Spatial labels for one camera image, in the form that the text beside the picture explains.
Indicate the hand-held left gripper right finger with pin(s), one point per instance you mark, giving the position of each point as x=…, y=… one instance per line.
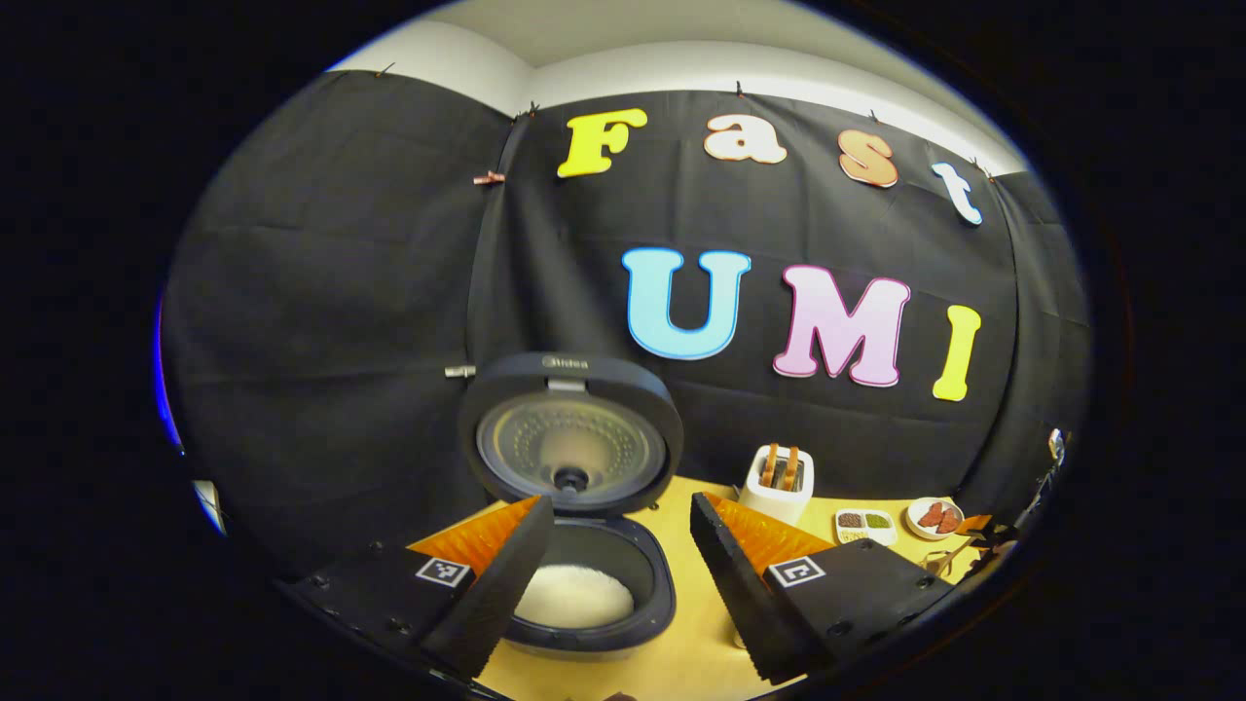
x=735, y=584

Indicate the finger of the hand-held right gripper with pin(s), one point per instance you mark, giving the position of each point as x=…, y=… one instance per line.
x=976, y=526

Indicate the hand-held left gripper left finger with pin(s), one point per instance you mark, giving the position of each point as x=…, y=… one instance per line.
x=501, y=584

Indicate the wooden spoon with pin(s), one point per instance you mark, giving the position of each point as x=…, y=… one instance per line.
x=959, y=552

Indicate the white rice pile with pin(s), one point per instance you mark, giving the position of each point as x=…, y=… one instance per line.
x=574, y=596

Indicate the dark grey rice cooker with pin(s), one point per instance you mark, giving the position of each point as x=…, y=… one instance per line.
x=667, y=428

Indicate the red sausage slice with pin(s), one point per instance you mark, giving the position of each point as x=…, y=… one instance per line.
x=949, y=521
x=932, y=513

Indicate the white round plate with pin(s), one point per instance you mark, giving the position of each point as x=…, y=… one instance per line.
x=915, y=526

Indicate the white toaster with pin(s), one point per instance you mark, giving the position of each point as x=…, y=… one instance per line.
x=779, y=501

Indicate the white divided bean dish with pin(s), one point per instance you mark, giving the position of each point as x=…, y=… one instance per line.
x=864, y=527

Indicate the toasted bread slice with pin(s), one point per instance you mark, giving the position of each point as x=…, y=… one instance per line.
x=770, y=465
x=791, y=467

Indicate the silver cloth clip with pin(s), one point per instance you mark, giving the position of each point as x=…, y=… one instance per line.
x=459, y=371

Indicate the black backdrop cloth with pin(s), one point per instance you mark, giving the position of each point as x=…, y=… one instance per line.
x=341, y=292

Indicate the red cloth clip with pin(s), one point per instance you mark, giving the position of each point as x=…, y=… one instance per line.
x=489, y=178

